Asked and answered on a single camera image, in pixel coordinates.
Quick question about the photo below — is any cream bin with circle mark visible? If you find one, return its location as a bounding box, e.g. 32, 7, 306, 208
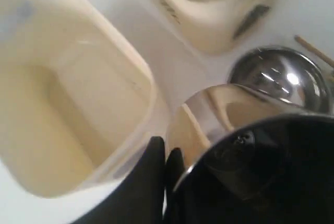
1, 0, 158, 198

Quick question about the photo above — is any stainless steel bowl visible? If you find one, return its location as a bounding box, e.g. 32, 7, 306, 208
228, 46, 333, 114

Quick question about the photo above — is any cream bin with triangle mark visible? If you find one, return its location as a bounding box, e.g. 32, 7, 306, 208
153, 0, 275, 54

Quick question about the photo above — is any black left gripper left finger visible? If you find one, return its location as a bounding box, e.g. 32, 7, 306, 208
74, 136, 165, 223

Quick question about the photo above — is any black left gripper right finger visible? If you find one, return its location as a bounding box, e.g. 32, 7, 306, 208
162, 148, 184, 223

